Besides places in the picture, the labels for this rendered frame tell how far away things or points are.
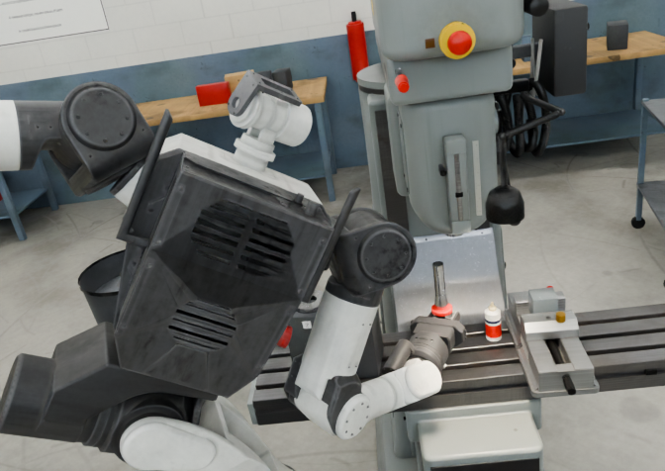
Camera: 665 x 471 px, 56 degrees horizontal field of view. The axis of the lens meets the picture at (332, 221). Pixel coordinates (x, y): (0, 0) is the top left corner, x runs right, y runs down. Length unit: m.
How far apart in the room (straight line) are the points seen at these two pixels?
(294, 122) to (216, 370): 0.37
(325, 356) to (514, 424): 0.76
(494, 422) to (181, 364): 0.96
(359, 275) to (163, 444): 0.38
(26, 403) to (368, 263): 0.51
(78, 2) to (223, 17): 1.23
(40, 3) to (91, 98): 5.31
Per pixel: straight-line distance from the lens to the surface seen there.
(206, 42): 5.73
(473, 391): 1.62
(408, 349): 1.29
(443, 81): 1.25
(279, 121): 0.91
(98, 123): 0.83
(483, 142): 1.34
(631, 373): 1.71
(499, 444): 1.59
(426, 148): 1.32
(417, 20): 1.13
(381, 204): 1.86
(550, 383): 1.53
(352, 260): 0.90
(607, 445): 2.81
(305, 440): 2.87
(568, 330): 1.60
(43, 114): 0.88
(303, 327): 1.55
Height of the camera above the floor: 1.95
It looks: 24 degrees down
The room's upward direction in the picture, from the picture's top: 9 degrees counter-clockwise
